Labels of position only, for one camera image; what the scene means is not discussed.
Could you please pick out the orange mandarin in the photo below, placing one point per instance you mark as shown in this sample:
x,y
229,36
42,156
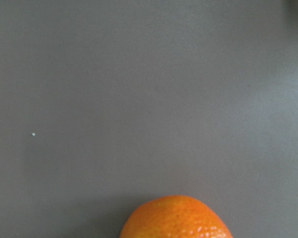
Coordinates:
x,y
174,216

